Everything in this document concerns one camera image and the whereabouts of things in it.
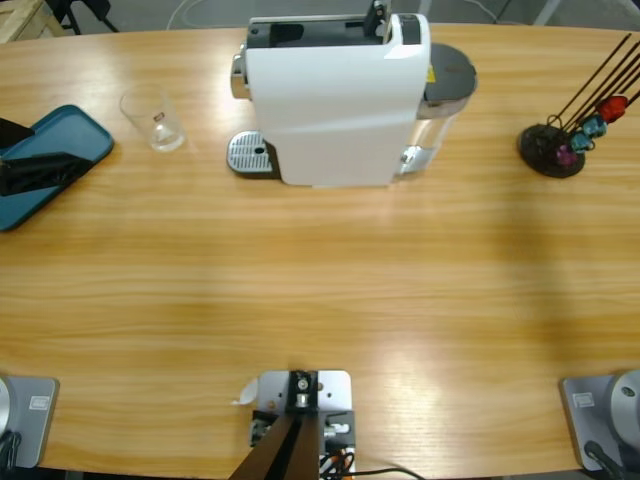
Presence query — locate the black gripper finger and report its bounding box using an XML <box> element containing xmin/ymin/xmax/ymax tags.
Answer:
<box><xmin>0</xmin><ymin>151</ymin><xmax>96</xmax><ymax>197</ymax></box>
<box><xmin>0</xmin><ymin>117</ymin><xmax>38</xmax><ymax>152</ymax></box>

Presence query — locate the clear drinking glass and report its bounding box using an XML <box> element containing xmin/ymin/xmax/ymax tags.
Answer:
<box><xmin>119</xmin><ymin>83</ymin><xmax>187</xmax><ymax>153</ymax></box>

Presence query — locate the white capsule coffee machine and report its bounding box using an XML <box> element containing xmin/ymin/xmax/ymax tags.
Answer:
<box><xmin>230</xmin><ymin>13</ymin><xmax>434</xmax><ymax>190</ymax></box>

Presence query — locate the silver coffee machine lever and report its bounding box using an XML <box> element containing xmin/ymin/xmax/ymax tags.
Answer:
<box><xmin>362</xmin><ymin>0</ymin><xmax>390</xmax><ymax>40</ymax></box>

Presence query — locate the red coffee capsule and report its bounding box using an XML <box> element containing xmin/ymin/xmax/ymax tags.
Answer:
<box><xmin>598</xmin><ymin>96</ymin><xmax>629</xmax><ymax>124</ymax></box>

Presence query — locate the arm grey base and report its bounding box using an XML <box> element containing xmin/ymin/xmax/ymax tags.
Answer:
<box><xmin>0</xmin><ymin>375</ymin><xmax>60</xmax><ymax>470</ymax></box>
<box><xmin>558</xmin><ymin>368</ymin><xmax>640</xmax><ymax>474</ymax></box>

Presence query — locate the teal plastic tray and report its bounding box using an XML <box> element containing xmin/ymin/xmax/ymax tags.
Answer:
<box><xmin>0</xmin><ymin>103</ymin><xmax>115</xmax><ymax>233</ymax></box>

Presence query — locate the wooden crate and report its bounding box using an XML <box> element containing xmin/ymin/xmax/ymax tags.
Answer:
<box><xmin>0</xmin><ymin>0</ymin><xmax>57</xmax><ymax>45</ymax></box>

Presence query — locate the black chair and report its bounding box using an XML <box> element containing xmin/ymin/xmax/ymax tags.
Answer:
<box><xmin>47</xmin><ymin>0</ymin><xmax>121</xmax><ymax>36</ymax></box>

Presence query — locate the white paper tab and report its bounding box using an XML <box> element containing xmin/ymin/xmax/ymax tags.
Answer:
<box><xmin>229</xmin><ymin>377</ymin><xmax>260</xmax><ymax>407</ymax></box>

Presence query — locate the clear water tank black lid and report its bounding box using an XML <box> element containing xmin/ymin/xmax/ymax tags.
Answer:
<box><xmin>394</xmin><ymin>42</ymin><xmax>479</xmax><ymax>176</ymax></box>

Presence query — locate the black capsule holder with rods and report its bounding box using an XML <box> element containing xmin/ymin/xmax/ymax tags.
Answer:
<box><xmin>517</xmin><ymin>32</ymin><xmax>640</xmax><ymax>180</ymax></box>

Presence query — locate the grey metal leg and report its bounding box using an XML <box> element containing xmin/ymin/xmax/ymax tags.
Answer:
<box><xmin>535</xmin><ymin>0</ymin><xmax>564</xmax><ymax>26</ymax></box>

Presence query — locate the white floor cable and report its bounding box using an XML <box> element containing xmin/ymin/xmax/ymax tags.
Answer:
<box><xmin>167</xmin><ymin>0</ymin><xmax>251</xmax><ymax>30</ymax></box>

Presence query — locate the black base cable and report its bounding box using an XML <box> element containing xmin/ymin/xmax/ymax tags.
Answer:
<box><xmin>583</xmin><ymin>439</ymin><xmax>627</xmax><ymax>480</ymax></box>
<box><xmin>0</xmin><ymin>430</ymin><xmax>22</xmax><ymax>469</ymax></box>

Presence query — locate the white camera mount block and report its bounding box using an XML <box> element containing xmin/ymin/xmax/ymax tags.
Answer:
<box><xmin>249</xmin><ymin>368</ymin><xmax>358</xmax><ymax>474</ymax></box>

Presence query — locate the dark camera post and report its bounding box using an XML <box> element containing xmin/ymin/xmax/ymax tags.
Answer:
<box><xmin>232</xmin><ymin>368</ymin><xmax>322</xmax><ymax>480</ymax></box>

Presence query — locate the orange cable bundle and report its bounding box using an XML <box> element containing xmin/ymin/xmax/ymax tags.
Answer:
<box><xmin>319</xmin><ymin>446</ymin><xmax>357</xmax><ymax>475</ymax></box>

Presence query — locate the black mount cable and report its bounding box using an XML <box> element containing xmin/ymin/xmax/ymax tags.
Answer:
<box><xmin>349</xmin><ymin>466</ymin><xmax>429</xmax><ymax>480</ymax></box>

